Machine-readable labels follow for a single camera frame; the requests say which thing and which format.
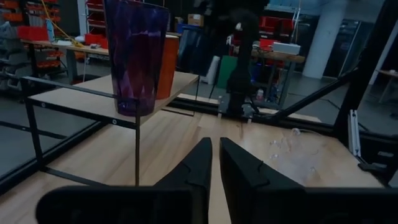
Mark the green panel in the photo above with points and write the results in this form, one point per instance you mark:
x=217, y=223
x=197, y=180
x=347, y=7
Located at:
x=227, y=71

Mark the purple faceted tumbler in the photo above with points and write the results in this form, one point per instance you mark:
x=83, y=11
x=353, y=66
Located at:
x=136, y=62

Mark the wooden table black legs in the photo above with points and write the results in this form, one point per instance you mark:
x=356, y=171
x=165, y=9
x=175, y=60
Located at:
x=280, y=57

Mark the clear glass cup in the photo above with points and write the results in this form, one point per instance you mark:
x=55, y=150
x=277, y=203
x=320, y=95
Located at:
x=292, y=152

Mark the silver frame bracket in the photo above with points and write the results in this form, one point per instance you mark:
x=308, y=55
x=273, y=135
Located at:
x=354, y=133

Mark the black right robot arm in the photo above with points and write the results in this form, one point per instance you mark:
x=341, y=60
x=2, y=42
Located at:
x=242, y=77

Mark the white round pillar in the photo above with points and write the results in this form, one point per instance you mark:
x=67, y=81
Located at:
x=323, y=37

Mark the black aluminium rig frame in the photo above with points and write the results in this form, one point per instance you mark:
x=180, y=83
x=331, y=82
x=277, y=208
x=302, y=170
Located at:
x=367, y=77

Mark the red storage bin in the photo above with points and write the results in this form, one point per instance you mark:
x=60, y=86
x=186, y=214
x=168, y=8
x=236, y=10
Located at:
x=32, y=33
x=96, y=40

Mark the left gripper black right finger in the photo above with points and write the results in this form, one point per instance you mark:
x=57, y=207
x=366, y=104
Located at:
x=248, y=186

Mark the wooden workbench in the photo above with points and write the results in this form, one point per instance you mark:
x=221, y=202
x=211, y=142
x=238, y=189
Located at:
x=77, y=48

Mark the orange mug white inside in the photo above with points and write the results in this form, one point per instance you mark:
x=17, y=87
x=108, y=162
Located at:
x=169, y=68

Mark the cardboard box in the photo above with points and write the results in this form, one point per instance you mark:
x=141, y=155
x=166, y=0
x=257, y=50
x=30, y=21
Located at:
x=196, y=20

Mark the wooden shelf black frame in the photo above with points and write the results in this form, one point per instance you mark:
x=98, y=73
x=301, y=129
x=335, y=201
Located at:
x=93, y=99

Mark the white box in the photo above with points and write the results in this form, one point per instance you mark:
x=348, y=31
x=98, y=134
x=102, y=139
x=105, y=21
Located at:
x=286, y=48

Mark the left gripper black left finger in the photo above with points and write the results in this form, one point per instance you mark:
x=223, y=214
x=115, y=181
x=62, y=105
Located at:
x=199, y=168

